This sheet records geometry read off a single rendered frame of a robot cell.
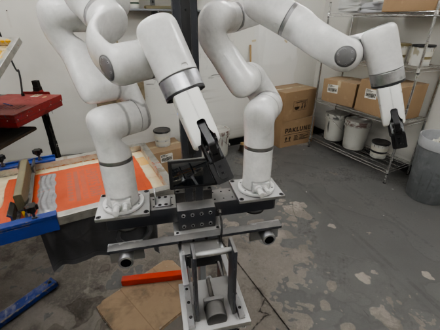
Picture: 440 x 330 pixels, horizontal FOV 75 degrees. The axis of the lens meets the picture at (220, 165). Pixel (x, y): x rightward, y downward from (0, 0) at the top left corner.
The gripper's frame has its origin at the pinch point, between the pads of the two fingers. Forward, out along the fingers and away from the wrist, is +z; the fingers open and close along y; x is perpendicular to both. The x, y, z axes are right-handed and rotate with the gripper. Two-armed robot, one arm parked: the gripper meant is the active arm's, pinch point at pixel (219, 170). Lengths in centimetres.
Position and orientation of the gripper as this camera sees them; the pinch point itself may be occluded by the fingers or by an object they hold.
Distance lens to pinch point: 52.8
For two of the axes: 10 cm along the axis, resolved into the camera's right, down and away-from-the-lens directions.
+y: 1.3, 0.7, -9.9
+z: 4.0, 9.1, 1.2
